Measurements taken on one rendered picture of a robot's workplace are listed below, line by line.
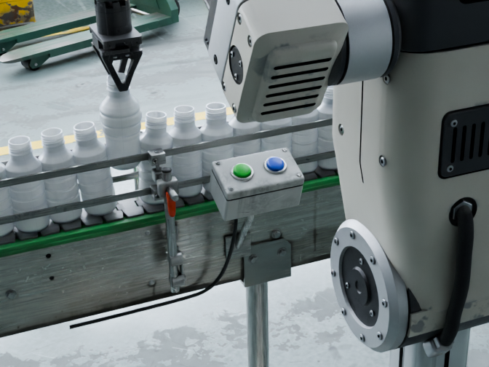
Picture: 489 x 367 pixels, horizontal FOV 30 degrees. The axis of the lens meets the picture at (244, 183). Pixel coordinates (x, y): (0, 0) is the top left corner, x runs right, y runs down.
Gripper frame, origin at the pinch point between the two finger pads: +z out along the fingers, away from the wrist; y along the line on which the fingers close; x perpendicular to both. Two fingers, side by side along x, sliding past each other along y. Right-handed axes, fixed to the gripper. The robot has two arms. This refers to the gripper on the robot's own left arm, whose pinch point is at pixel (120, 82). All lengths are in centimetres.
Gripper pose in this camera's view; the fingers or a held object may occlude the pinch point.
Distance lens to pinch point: 156.3
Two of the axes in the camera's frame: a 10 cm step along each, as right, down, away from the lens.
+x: 9.3, -1.9, 3.2
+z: 0.3, 8.9, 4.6
